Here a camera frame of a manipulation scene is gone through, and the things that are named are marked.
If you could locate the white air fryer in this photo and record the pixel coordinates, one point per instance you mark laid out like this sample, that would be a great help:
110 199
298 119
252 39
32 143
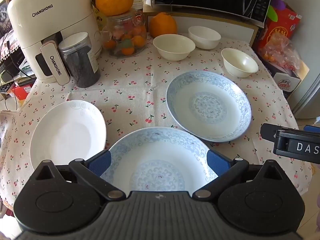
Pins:
50 17

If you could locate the white speckled bowl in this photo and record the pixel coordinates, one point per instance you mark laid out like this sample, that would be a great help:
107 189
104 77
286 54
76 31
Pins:
205 36

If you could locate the wooden framed white stand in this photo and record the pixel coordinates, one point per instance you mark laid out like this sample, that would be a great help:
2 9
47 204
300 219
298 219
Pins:
220 27

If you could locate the red canister with white lid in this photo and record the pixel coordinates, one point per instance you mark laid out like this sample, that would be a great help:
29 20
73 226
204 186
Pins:
138 1

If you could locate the white and blue carton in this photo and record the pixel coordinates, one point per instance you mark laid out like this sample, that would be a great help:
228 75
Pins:
287 85

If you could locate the red cardboard box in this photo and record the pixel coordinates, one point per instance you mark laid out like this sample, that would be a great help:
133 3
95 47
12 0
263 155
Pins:
282 25

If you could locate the glass jar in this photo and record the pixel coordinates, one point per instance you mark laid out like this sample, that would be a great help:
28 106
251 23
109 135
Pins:
125 22

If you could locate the cherry print tablecloth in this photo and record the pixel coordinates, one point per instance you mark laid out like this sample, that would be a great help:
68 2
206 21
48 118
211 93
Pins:
130 92

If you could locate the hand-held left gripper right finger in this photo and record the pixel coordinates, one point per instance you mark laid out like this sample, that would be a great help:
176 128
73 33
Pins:
217 162

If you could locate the heap of small mandarins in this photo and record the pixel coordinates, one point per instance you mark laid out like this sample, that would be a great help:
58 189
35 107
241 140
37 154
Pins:
136 41

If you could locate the large orange with stem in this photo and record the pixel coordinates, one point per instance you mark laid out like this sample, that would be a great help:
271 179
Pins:
162 26

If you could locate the red packet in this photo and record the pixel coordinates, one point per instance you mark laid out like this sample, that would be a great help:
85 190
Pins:
21 91

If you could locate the lace trimmed cloth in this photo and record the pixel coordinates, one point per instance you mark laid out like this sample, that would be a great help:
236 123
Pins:
10 45

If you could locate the silver refrigerator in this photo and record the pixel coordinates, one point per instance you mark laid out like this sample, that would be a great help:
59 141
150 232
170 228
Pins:
310 97

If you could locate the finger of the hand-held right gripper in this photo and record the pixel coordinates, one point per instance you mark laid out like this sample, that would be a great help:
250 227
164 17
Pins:
287 143
313 128

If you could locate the white plate with grey swirls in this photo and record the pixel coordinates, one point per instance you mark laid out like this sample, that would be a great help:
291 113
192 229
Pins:
67 135

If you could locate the plastic jar with dark contents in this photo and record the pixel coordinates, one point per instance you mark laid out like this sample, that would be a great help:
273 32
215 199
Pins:
82 67

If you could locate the wide cream bowl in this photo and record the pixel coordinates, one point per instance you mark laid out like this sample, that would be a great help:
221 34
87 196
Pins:
173 47

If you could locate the small cream bowl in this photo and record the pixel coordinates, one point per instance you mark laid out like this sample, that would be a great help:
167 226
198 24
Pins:
240 63

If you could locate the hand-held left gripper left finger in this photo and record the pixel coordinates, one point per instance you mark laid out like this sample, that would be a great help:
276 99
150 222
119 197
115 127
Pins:
101 162

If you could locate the blue patterned plate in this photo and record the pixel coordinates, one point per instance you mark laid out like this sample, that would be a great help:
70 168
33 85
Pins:
208 105
160 160

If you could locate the framed picture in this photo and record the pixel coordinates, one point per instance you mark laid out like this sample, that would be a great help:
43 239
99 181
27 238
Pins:
3 17

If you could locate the clear plastic bag of fruit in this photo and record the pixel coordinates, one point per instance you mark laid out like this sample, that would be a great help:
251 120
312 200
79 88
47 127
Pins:
282 52

